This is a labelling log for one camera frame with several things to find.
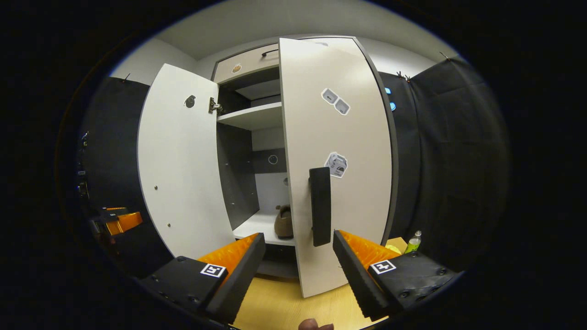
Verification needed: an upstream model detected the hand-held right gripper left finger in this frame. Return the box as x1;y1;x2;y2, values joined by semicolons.
138;233;266;325

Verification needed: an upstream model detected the green drink bottle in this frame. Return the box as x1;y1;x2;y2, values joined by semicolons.
404;231;422;255

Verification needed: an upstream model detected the brown fluffy shoe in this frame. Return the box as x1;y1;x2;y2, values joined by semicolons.
274;205;294;239

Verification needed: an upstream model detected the beige cabinet drawer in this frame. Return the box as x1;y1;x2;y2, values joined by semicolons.
213;44;280;84

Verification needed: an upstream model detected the small yellow box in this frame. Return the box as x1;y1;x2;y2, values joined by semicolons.
384;237;408;255

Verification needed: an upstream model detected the black door handle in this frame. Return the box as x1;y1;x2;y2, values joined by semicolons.
309;167;332;247

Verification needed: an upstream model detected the white shoe cabinet door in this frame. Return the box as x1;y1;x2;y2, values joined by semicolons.
279;37;393;298
138;63;237;259

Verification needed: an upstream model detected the white cabinet shelf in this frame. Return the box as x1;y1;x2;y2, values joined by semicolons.
233;211;296;247
217;102;283;131

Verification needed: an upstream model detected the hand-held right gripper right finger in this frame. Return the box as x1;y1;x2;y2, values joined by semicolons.
332;230;459;321

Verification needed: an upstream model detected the white shoe cabinet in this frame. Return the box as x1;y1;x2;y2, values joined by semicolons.
212;34;399;280

